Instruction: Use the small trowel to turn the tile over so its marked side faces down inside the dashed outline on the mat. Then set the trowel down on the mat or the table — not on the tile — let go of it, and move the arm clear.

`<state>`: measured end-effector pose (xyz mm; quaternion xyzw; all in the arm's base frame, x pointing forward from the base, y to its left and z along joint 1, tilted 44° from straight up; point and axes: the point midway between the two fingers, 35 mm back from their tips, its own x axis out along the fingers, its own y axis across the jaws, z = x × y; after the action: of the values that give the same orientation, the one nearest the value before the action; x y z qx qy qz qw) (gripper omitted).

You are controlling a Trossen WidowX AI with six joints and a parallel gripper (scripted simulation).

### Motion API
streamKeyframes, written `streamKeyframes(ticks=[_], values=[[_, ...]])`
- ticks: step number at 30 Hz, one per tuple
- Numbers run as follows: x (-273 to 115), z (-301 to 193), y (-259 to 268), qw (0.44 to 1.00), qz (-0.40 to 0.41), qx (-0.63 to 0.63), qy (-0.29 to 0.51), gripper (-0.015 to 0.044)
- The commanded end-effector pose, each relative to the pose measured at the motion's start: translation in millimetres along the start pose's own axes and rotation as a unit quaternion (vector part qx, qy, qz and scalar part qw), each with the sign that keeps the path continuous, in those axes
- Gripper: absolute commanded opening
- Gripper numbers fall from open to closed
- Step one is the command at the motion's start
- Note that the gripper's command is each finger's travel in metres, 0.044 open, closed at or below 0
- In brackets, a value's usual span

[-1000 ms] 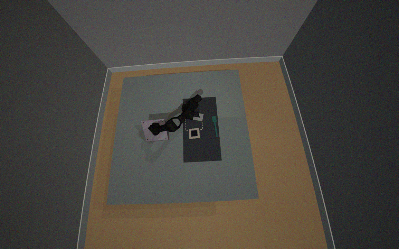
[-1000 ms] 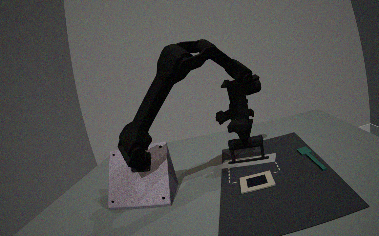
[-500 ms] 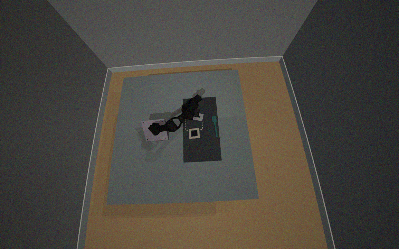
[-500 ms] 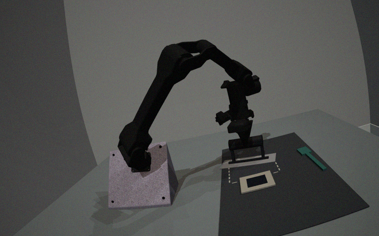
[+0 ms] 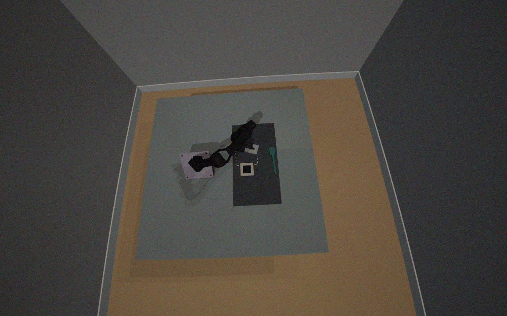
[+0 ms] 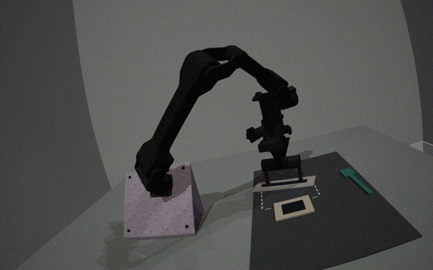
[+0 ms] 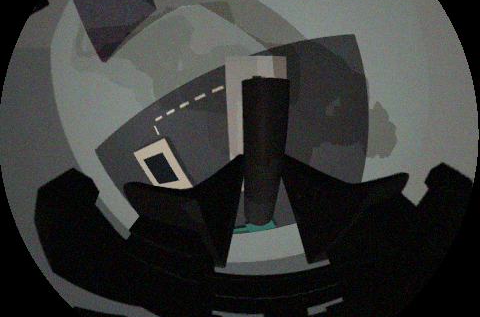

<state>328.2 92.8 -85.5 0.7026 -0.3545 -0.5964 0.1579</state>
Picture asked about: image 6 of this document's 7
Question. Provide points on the green flat paddle-shaped tool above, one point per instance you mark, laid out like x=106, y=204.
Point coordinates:
x=351, y=174

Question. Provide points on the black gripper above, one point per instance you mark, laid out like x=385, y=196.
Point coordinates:
x=277, y=143

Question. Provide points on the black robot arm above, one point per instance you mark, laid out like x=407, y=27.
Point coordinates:
x=199, y=73

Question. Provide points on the beige tile with black rectangle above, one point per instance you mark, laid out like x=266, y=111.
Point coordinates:
x=293, y=208

